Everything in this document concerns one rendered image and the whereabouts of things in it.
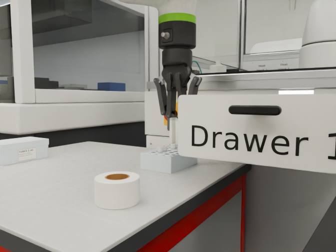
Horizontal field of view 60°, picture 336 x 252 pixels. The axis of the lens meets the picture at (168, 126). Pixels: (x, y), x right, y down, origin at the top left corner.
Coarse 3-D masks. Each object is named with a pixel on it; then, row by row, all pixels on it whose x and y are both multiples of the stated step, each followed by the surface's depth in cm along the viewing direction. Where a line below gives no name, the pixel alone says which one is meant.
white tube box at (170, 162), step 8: (144, 152) 68; (152, 152) 69; (168, 152) 69; (176, 152) 68; (144, 160) 66; (152, 160) 65; (160, 160) 64; (168, 160) 63; (176, 160) 64; (184, 160) 67; (192, 160) 71; (144, 168) 66; (152, 168) 65; (160, 168) 64; (168, 168) 63; (176, 168) 64
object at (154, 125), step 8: (320, 88) 70; (328, 88) 69; (144, 96) 98; (152, 96) 96; (176, 96) 91; (144, 104) 98; (152, 104) 96; (152, 112) 96; (152, 120) 97; (160, 120) 95; (152, 128) 97; (160, 128) 95
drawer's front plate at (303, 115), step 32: (192, 96) 50; (224, 96) 47; (256, 96) 45; (288, 96) 42; (320, 96) 40; (224, 128) 48; (256, 128) 45; (288, 128) 43; (320, 128) 40; (224, 160) 48; (256, 160) 45; (288, 160) 43; (320, 160) 41
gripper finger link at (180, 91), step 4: (176, 76) 70; (180, 76) 70; (176, 80) 71; (180, 80) 70; (176, 84) 71; (180, 84) 70; (176, 88) 71; (180, 88) 70; (184, 88) 72; (180, 92) 71; (184, 92) 72; (176, 116) 71
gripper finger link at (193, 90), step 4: (196, 76) 68; (192, 80) 69; (196, 80) 68; (200, 80) 70; (192, 84) 69; (192, 88) 69; (196, 88) 70; (188, 92) 70; (192, 92) 69; (196, 92) 71
